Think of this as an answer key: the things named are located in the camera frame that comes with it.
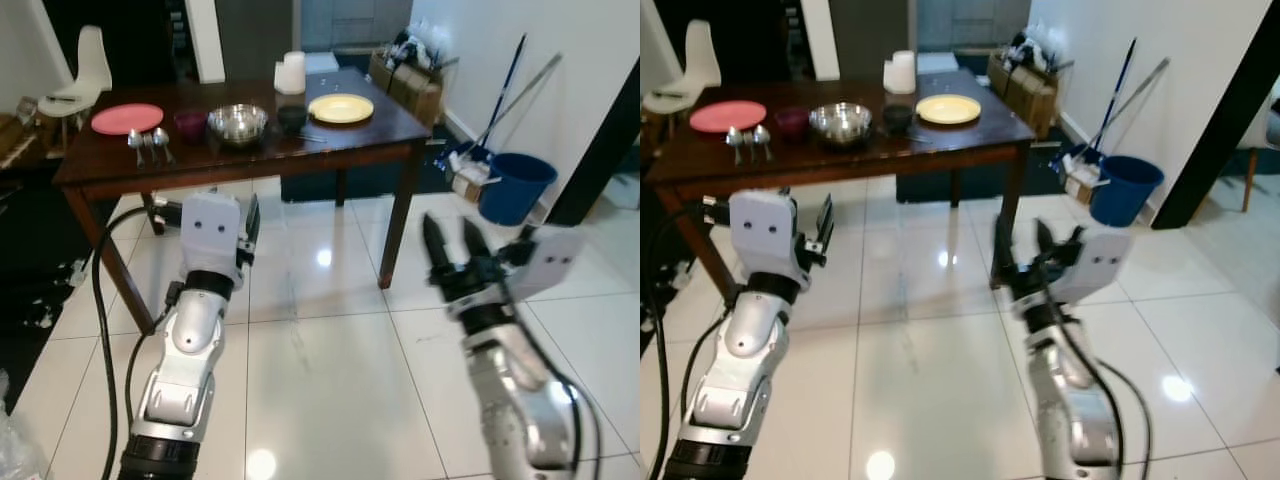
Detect white plastic chair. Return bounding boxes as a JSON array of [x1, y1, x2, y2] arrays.
[[38, 25, 113, 123], [645, 20, 722, 114]]

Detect large steel bowl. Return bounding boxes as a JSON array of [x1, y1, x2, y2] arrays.
[[809, 102, 873, 148], [207, 104, 270, 149]]

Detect wooden rack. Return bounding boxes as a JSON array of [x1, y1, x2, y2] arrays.
[[0, 95, 63, 177]]

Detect black door frame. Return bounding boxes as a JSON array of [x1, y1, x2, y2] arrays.
[[1150, 0, 1280, 232], [545, 60, 641, 227]]

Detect pink round plate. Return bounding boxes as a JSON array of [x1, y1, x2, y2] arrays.
[[689, 100, 768, 134], [91, 103, 165, 136]]

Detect grey handled broom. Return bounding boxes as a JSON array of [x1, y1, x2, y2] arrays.
[[1062, 57, 1171, 204], [450, 53, 563, 201]]

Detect clear plastic bag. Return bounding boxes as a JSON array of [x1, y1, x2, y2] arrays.
[[0, 370, 47, 480]]

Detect yellow round plate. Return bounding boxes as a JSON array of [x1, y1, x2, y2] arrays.
[[308, 93, 375, 126], [916, 94, 983, 127]]

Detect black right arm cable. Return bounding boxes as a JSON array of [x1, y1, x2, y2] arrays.
[[1040, 290, 1153, 479], [498, 285, 603, 473]]

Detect dark wooden dining table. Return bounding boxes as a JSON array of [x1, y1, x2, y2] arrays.
[[645, 68, 1037, 301], [52, 68, 433, 336]]

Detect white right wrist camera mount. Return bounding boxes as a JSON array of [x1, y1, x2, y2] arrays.
[[505, 228, 587, 303], [1055, 232, 1137, 307]]

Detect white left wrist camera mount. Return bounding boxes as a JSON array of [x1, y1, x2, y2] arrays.
[[728, 190, 803, 288], [180, 192, 247, 283]]

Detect blue plastic bucket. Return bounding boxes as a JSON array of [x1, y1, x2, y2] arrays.
[[1089, 155, 1166, 228], [478, 152, 558, 227]]

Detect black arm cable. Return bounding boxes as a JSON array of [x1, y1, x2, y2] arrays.
[[1040, 290, 1153, 479], [91, 198, 187, 480], [498, 285, 603, 473], [643, 195, 733, 480]]

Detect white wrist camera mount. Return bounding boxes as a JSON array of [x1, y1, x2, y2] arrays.
[[505, 228, 587, 303], [728, 190, 803, 288], [180, 192, 247, 283], [1055, 232, 1137, 307]]

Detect brown cardboard boxes with clutter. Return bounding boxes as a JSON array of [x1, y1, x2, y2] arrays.
[[988, 33, 1067, 127], [368, 38, 447, 127]]

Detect blue handled mop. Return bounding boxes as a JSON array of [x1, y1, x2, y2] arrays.
[[437, 33, 528, 173], [1050, 38, 1139, 173]]

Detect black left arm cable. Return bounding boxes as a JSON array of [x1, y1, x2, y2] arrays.
[[91, 198, 187, 480], [643, 195, 733, 480]]

